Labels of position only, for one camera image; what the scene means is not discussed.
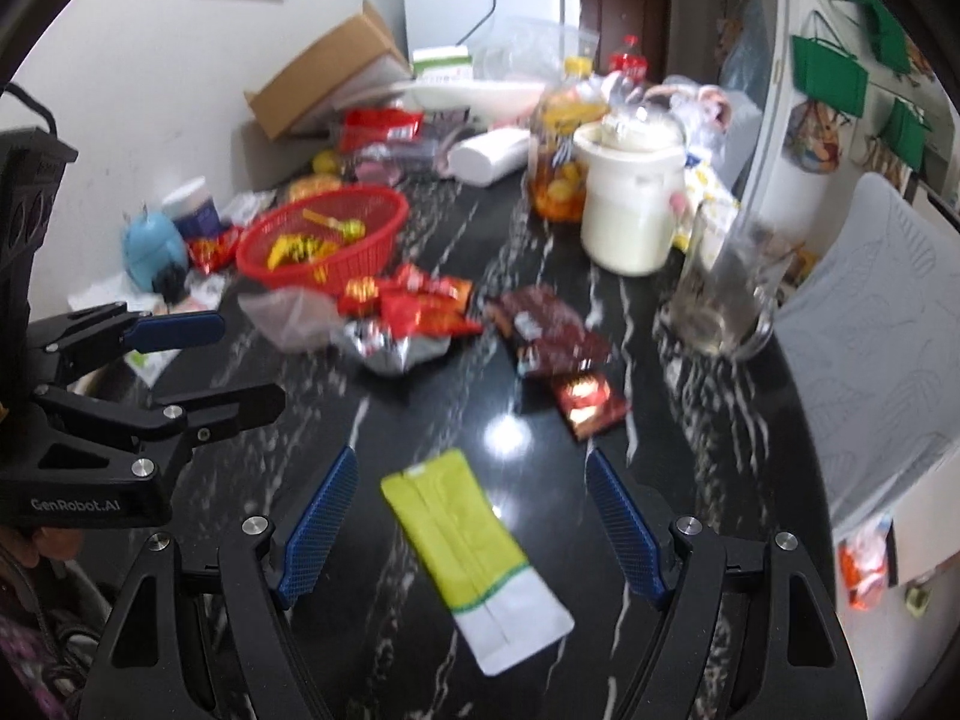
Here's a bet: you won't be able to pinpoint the black kettle cable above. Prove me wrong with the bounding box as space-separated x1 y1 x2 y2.
456 0 512 47

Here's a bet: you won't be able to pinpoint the pink white plush slippers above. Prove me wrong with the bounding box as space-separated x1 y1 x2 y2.
660 75 760 166

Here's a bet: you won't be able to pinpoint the small red snack packet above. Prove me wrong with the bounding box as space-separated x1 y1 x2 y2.
394 264 475 310
379 292 485 340
337 277 385 317

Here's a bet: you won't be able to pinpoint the yellow-green snack packet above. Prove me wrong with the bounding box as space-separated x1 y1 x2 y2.
381 448 576 677

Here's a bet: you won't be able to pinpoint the chair with white cover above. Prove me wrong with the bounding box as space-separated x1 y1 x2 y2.
772 172 960 527

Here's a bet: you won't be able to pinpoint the green hanging bag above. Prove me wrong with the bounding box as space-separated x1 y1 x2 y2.
855 0 917 77
790 34 871 118
880 97 935 173

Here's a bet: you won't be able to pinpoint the white fridge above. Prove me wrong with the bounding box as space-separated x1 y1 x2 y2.
403 0 583 66

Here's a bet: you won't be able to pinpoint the shiny red-brown snack packet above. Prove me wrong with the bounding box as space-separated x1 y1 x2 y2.
553 371 632 442

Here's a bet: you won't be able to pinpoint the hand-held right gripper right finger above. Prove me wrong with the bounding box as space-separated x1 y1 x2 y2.
585 448 871 720

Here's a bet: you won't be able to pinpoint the brown door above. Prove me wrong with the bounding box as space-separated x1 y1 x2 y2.
577 0 673 83

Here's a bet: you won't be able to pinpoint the yellow wrapped candies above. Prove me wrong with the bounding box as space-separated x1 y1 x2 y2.
267 210 366 269

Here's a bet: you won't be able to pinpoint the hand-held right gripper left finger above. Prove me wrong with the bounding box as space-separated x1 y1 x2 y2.
75 444 359 720

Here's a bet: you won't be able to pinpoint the green white carton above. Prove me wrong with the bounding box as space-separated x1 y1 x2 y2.
410 46 476 83

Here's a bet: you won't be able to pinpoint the dark brown snack packet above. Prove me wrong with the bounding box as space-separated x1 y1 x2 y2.
487 286 587 344
514 330 614 378

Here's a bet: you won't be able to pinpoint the red cola bottle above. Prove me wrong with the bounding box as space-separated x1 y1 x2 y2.
607 34 650 88

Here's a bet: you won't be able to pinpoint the orange plastic bag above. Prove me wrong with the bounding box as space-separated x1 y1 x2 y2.
838 520 898 613

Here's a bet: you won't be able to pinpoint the printed cloth bag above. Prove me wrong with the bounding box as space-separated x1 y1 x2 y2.
786 101 854 175

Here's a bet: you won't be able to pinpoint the white blue cup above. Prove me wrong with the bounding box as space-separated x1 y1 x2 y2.
161 178 223 238

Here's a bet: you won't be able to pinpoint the white plastic wrapper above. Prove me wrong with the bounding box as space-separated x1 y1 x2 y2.
403 79 546 122

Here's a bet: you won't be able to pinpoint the cardboard box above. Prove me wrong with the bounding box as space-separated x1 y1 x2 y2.
244 0 414 142

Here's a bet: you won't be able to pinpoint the clear plastic bag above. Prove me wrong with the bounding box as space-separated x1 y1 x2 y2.
238 289 347 352

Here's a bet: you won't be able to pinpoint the orange drink bottle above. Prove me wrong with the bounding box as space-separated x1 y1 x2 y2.
529 56 610 223

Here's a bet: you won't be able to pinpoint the blue toy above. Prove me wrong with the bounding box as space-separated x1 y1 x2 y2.
122 208 189 293

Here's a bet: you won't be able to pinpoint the large red snack packet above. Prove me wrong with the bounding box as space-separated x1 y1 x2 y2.
341 109 425 155

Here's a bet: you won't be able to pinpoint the clear zip bag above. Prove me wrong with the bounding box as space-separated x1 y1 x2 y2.
480 15 602 85

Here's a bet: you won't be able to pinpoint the clear plastic tray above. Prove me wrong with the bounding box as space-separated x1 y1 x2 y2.
341 127 481 182

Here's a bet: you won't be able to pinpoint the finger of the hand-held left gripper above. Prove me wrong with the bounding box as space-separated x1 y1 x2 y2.
34 381 286 479
26 302 226 383

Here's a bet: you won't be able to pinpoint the white paper roll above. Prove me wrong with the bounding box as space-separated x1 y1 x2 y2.
448 127 534 185

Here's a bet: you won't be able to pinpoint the yellow pastry packet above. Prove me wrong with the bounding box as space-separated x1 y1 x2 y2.
288 174 347 204

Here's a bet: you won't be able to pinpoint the silver foil packet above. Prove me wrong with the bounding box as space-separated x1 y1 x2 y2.
345 319 452 377

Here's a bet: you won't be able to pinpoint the white thermos jug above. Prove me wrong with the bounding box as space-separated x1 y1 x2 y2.
574 106 688 275

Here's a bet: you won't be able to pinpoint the red plastic basket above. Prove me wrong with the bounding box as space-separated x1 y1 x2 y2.
235 185 410 293

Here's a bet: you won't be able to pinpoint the yellow white snack bag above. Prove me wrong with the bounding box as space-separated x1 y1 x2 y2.
673 154 741 253

